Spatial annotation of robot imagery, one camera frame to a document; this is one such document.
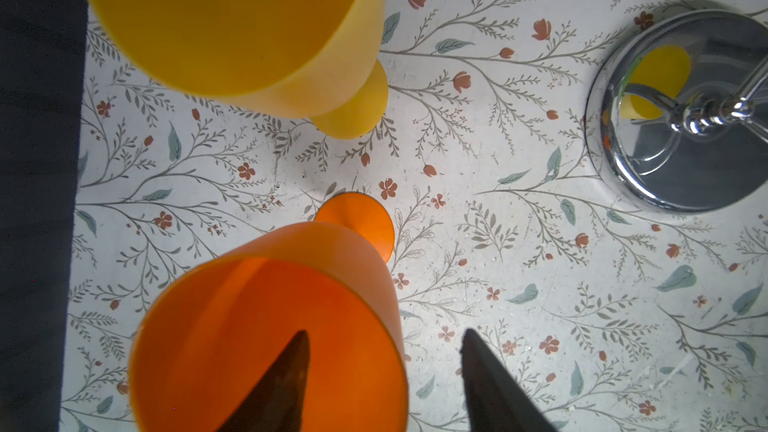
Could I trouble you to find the orange wine glass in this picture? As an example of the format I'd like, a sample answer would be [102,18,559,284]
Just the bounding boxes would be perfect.
[128,192,409,431]

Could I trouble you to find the yellow wine glass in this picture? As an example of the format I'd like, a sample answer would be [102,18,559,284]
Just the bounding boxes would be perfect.
[88,0,388,140]

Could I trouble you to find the chrome wine glass rack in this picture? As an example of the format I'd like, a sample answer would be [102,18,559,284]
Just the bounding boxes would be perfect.
[585,10,767,214]

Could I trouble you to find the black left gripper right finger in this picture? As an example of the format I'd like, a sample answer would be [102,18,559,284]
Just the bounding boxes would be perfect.
[461,329,557,432]

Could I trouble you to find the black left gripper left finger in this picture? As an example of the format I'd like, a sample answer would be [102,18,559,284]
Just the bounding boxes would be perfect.
[218,330,310,432]

